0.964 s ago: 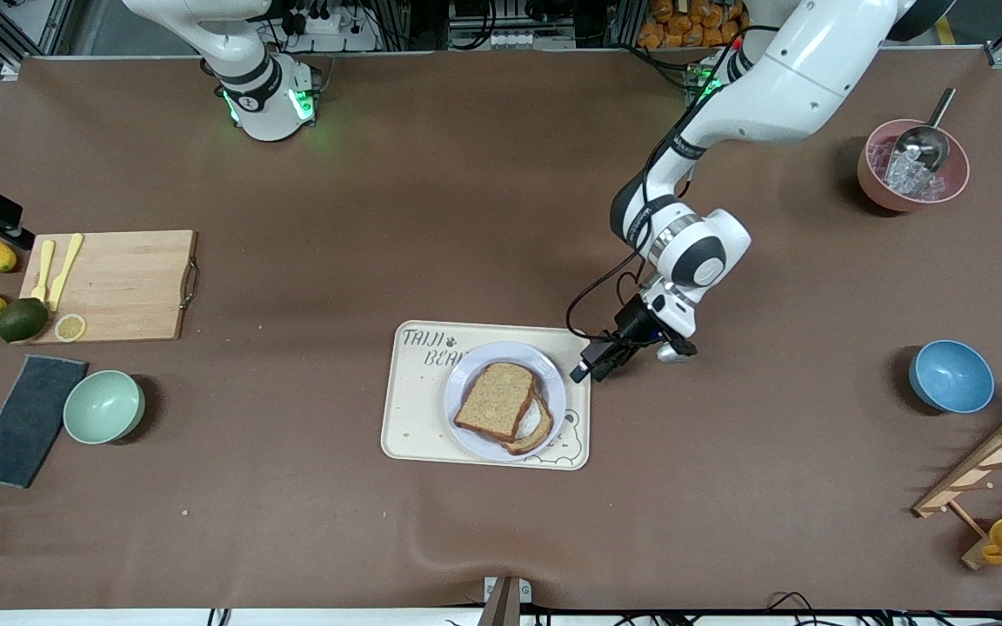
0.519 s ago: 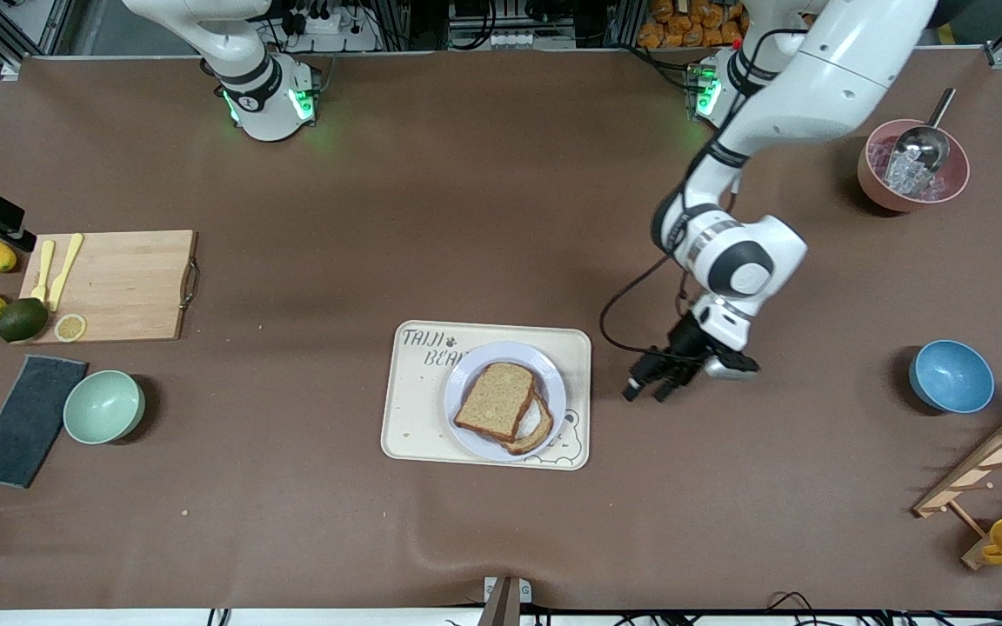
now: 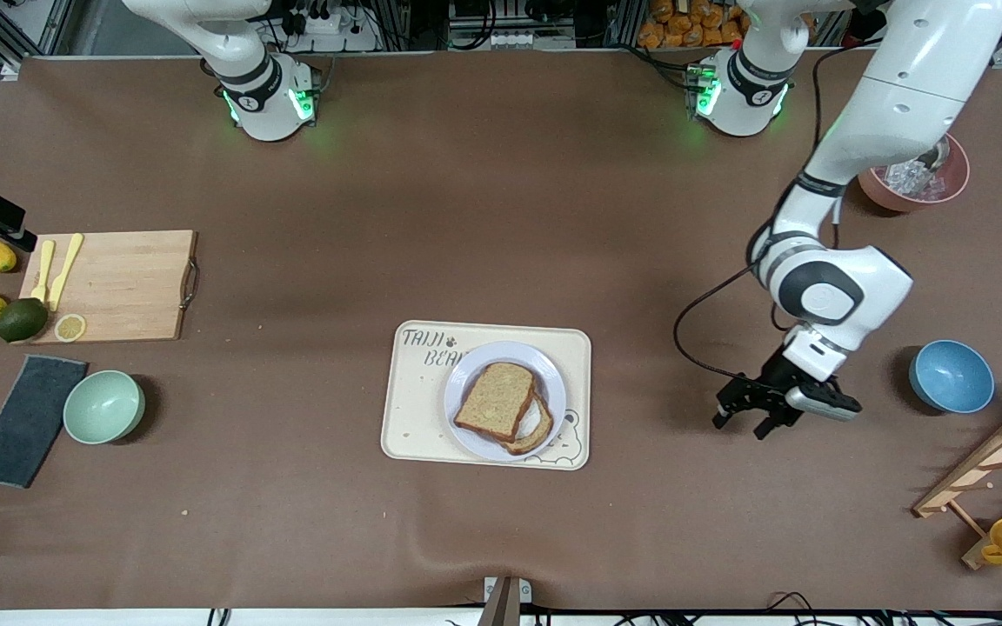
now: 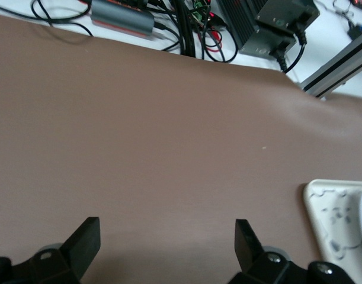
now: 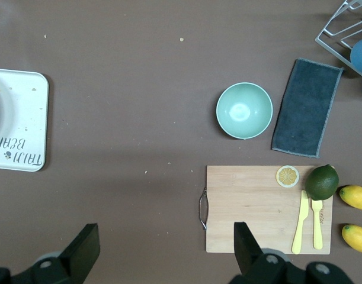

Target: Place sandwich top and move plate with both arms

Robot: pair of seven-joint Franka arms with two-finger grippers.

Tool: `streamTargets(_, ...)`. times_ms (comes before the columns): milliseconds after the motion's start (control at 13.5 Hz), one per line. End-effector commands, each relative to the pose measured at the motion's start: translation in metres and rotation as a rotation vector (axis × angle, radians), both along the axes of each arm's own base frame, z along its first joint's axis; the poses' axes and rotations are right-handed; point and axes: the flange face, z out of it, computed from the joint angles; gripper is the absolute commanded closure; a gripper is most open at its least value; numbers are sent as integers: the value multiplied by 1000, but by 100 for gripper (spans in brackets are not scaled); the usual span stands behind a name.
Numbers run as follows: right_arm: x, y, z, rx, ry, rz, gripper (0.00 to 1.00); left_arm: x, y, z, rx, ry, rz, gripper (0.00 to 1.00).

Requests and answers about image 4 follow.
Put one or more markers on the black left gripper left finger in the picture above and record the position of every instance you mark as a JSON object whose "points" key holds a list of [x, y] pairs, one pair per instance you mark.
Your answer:
{"points": [[77, 254]]}

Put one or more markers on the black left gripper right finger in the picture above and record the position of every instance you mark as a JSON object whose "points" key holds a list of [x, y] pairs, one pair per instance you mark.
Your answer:
{"points": [[251, 260]]}

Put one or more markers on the cream bear print tray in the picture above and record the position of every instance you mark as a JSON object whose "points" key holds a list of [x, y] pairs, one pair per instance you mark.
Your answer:
{"points": [[331, 213]]}

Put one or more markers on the brown table mat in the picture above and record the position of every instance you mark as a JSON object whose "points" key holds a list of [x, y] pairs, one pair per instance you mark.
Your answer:
{"points": [[139, 133]]}

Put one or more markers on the black finned electronics box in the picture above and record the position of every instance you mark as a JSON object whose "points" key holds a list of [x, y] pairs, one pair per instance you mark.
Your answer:
{"points": [[272, 26]]}

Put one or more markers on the grey orange adapter box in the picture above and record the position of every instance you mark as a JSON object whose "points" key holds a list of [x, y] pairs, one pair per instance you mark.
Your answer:
{"points": [[121, 16]]}

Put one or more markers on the aluminium camera post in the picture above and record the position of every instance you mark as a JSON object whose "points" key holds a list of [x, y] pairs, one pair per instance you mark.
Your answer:
{"points": [[337, 68]]}

